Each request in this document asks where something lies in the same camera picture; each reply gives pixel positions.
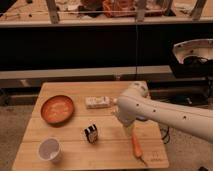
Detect white plastic cup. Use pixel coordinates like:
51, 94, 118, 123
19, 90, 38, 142
37, 137, 62, 163

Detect blue sponge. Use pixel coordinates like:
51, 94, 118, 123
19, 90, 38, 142
136, 116, 148, 121

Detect orange crate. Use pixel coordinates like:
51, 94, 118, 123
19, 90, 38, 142
102, 0, 135, 17

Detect black cable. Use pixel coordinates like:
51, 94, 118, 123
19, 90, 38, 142
159, 124, 172, 145

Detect black white eraser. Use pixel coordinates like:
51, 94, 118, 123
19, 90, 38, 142
84, 124, 98, 143

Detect white toothpaste tube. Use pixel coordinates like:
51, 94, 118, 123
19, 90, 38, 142
85, 96, 117, 109

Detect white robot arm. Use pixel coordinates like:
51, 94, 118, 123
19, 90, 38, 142
115, 81, 213, 143

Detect orange bowl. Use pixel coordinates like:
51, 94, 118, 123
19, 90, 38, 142
41, 95, 74, 124

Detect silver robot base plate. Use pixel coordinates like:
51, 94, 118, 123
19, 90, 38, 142
172, 39, 213, 64

